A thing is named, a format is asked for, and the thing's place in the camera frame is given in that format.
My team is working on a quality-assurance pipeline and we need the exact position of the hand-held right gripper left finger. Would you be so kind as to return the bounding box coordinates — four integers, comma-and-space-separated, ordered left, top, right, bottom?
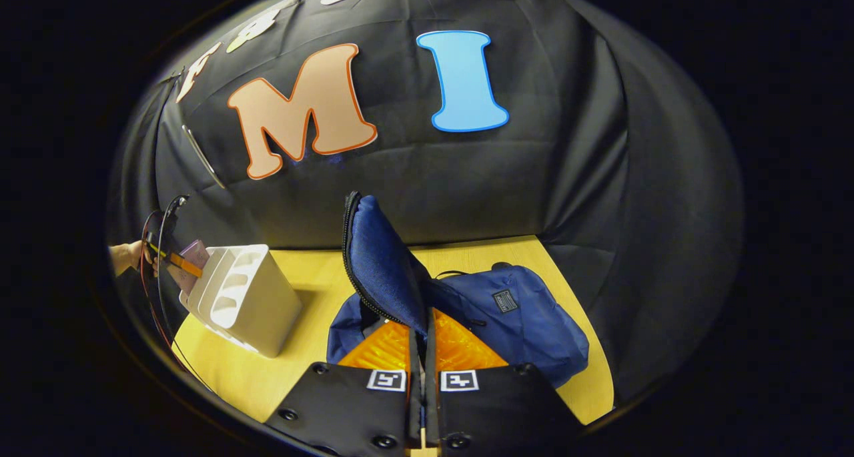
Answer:
266, 322, 422, 454

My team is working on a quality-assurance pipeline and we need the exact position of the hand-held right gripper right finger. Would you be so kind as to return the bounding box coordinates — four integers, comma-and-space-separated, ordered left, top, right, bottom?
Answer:
427, 308, 581, 452

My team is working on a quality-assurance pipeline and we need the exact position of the book with pink cover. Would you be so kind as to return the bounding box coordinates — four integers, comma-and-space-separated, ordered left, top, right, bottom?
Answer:
167, 239, 211, 296

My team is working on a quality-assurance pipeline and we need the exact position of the white plastic bookshelf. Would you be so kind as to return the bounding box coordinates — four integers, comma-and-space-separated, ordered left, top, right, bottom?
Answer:
179, 244, 304, 359

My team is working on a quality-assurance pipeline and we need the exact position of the blue schoolbag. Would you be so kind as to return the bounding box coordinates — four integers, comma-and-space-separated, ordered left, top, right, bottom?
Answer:
326, 191, 591, 389

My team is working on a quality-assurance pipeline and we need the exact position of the black backdrop cloth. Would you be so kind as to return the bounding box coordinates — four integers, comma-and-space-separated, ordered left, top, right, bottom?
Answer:
107, 0, 745, 404

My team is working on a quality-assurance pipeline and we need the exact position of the black cable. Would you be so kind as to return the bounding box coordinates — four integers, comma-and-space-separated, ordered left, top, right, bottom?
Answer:
155, 197, 216, 392

